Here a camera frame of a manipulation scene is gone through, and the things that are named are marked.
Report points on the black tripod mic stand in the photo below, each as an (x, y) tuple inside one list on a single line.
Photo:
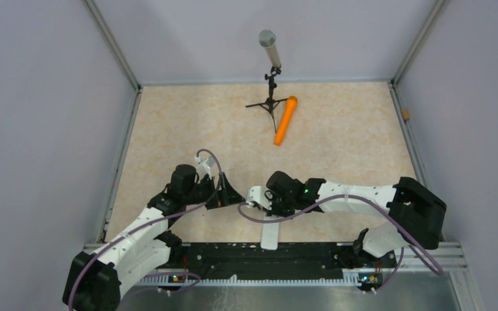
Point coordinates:
[(270, 104)]

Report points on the small tan wall knob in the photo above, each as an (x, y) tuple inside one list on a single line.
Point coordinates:
[(405, 114)]

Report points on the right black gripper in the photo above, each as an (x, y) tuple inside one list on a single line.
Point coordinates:
[(274, 210)]

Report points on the white remote control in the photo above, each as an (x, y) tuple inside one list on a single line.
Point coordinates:
[(270, 236)]

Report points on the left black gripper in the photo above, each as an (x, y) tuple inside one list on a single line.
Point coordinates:
[(226, 195)]

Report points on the orange microphone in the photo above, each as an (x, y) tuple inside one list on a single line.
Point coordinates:
[(290, 106)]

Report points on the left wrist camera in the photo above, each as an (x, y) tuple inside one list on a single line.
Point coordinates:
[(204, 166)]

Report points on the grey microphone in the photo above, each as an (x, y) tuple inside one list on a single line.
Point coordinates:
[(267, 40)]

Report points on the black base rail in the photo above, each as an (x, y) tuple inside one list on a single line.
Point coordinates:
[(250, 262)]

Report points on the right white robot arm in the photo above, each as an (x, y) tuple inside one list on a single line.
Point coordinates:
[(414, 215)]

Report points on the white cable duct strip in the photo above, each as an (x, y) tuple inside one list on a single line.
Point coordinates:
[(159, 279)]

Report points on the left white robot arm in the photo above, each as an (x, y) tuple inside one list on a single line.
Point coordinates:
[(100, 279)]

